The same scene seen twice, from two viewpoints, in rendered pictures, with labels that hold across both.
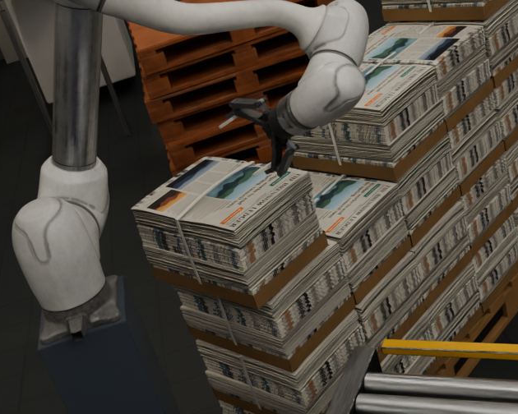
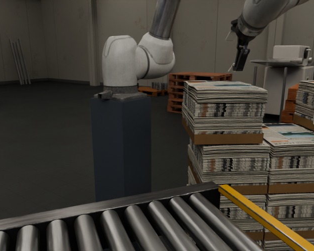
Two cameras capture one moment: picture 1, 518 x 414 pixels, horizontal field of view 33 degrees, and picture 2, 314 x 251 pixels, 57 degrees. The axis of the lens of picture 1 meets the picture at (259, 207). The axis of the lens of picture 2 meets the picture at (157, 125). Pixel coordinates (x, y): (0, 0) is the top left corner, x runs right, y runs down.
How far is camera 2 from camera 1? 1.21 m
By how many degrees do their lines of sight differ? 38
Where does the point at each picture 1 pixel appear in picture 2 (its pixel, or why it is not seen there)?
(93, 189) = (155, 48)
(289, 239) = (235, 121)
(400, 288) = (308, 208)
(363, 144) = not seen: outside the picture
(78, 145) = (157, 23)
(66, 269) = (111, 64)
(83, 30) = not seen: outside the picture
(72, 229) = (123, 48)
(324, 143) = (311, 109)
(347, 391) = (175, 191)
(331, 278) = (255, 164)
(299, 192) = (254, 98)
